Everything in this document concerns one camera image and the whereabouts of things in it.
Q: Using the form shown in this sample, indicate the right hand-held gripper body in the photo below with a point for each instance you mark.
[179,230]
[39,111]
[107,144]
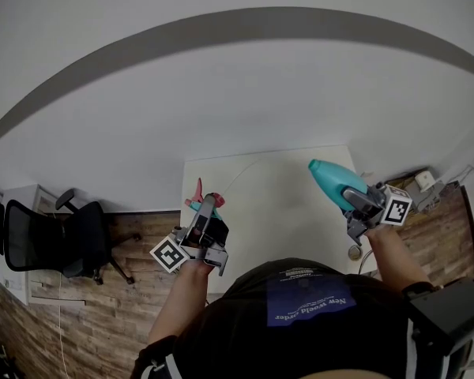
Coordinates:
[395,209]

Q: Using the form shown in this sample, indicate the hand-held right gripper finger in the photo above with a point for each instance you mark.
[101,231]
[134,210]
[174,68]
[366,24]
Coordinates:
[357,200]

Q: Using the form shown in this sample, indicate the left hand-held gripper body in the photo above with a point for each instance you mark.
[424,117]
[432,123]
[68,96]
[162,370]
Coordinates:
[169,256]

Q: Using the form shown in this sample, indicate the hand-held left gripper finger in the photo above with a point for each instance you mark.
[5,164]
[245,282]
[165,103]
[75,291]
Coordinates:
[217,233]
[205,211]

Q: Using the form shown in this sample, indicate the teal pink spray nozzle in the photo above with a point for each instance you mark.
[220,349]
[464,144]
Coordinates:
[199,190]

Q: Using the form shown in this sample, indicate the teal spray bottle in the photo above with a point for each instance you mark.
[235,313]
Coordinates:
[332,180]

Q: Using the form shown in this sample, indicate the person's right forearm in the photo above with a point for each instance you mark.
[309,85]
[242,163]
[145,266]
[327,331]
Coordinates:
[395,259]

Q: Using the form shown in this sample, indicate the person's left forearm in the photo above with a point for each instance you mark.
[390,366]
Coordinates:
[177,306]

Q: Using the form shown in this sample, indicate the gray electronic device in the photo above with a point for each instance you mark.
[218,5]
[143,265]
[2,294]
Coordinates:
[424,184]

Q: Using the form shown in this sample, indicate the white table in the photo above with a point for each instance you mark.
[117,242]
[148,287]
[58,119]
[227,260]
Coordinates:
[268,211]

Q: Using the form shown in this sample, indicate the black printed t-shirt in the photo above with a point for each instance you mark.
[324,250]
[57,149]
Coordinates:
[221,338]

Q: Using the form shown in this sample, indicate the black mounted device box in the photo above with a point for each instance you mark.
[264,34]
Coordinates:
[446,310]

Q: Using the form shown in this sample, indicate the black office chair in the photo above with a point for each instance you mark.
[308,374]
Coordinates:
[43,235]

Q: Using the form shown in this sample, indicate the white desk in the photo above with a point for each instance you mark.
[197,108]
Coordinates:
[23,192]

